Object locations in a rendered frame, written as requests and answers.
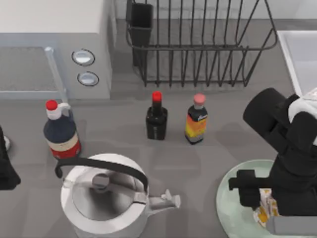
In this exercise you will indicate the yellow and white bread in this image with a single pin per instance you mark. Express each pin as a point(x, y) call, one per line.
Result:
point(266, 210)

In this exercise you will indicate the pale green plate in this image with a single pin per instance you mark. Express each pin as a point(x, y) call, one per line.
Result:
point(232, 205)

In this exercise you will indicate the pale grey rounded box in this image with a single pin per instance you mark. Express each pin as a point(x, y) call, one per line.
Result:
point(292, 224)

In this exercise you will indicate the dark bottle with pink cap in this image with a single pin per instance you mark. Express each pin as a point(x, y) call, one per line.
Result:
point(196, 124)

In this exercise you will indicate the black bottle with red cap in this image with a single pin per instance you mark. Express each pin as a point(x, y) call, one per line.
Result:
point(156, 121)

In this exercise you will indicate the white sink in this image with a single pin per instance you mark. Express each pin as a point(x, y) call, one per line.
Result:
point(299, 57)

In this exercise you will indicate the small round microwave knob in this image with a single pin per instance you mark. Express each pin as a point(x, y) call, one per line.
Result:
point(88, 78)

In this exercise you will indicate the black utensil holder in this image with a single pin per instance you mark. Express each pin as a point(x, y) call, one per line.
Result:
point(140, 22)

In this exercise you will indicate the large round microwave knob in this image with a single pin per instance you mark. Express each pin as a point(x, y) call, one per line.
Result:
point(83, 57)

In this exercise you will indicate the pale microwave oven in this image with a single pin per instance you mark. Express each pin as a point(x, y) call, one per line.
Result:
point(94, 19)

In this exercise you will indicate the pale microwave door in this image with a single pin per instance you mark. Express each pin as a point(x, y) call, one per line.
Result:
point(24, 69)

